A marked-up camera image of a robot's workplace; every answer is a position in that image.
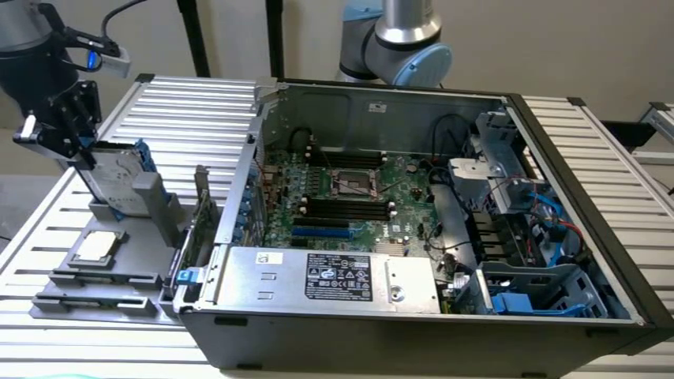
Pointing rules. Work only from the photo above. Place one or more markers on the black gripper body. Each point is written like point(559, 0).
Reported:
point(36, 79)

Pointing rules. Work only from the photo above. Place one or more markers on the white case sticker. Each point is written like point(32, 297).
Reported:
point(378, 107)

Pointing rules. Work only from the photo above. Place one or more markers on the metal CPU socket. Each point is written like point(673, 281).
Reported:
point(354, 183)

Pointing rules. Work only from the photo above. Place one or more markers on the silver CPU chip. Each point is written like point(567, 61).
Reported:
point(99, 245)

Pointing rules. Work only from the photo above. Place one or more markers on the hard disk with blue caddy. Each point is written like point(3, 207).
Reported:
point(117, 177)

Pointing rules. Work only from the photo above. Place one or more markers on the grey parts rack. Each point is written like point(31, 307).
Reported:
point(131, 245)

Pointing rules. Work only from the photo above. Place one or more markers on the silver power supply unit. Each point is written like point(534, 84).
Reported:
point(336, 276)

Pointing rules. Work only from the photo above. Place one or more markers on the grey plastic air shroud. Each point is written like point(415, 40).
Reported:
point(450, 221)

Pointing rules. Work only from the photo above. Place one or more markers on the green graphics card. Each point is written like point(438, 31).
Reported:
point(203, 221)

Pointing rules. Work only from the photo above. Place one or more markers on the tall metal disk bay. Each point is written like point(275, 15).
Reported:
point(500, 166)

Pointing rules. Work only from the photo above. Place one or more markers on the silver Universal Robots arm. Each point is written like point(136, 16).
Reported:
point(400, 35)

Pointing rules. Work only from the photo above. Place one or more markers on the green motherboard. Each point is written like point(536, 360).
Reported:
point(415, 185)

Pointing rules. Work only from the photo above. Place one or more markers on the black expansion slot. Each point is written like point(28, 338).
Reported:
point(320, 223)

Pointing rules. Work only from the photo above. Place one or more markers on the black open PC case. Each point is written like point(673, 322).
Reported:
point(368, 339)

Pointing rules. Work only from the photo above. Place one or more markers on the blue case latch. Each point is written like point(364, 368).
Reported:
point(188, 277)

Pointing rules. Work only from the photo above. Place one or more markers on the blue expansion slot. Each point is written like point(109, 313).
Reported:
point(320, 233)

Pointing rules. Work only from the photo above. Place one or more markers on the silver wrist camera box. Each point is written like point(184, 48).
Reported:
point(116, 63)

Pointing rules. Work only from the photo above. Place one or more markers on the silver chipset heat sink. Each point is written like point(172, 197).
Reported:
point(392, 249)

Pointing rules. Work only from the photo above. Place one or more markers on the black stand pole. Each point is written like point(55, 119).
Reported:
point(275, 39)
point(197, 39)

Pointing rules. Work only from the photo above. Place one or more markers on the low disk bay blue clips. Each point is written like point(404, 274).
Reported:
point(531, 292)

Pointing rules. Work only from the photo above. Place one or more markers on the black RAM slot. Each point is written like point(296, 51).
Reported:
point(347, 155)
point(347, 200)
point(347, 205)
point(347, 211)
point(347, 159)
point(347, 151)
point(347, 216)
point(347, 164)

